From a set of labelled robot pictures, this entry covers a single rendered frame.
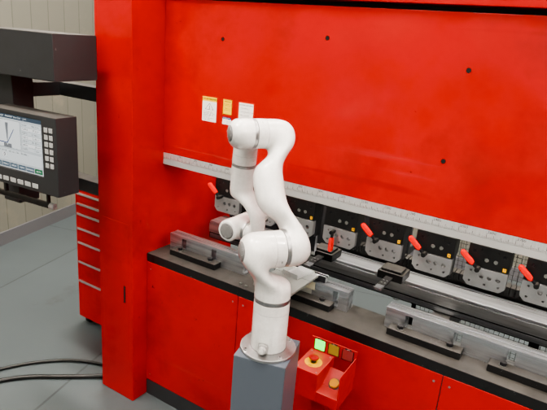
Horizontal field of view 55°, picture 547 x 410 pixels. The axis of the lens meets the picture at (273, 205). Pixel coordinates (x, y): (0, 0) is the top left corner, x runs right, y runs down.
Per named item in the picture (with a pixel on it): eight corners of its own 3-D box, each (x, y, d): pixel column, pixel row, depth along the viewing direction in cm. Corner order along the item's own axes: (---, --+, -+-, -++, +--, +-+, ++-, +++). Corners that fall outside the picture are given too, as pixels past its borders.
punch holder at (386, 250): (364, 254, 220) (369, 216, 215) (372, 248, 227) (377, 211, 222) (398, 263, 212) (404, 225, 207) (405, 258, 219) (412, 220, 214)
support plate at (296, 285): (252, 285, 225) (252, 282, 225) (284, 265, 247) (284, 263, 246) (288, 298, 216) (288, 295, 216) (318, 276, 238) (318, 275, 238)
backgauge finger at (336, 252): (295, 265, 250) (295, 255, 248) (320, 249, 271) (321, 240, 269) (317, 272, 244) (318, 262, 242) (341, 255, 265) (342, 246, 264)
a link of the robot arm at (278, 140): (257, 271, 170) (303, 267, 176) (270, 266, 160) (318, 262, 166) (241, 125, 180) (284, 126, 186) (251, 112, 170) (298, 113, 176)
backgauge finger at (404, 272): (363, 287, 232) (365, 277, 231) (385, 269, 254) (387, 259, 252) (389, 296, 226) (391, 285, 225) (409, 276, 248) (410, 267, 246)
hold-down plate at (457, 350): (385, 333, 218) (387, 327, 217) (390, 328, 222) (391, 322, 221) (458, 360, 203) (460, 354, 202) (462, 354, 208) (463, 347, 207)
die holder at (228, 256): (169, 248, 284) (169, 232, 281) (177, 246, 289) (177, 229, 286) (245, 276, 260) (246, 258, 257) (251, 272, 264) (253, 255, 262)
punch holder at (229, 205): (214, 209, 259) (215, 177, 254) (224, 206, 266) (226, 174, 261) (238, 216, 252) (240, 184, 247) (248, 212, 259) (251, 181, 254)
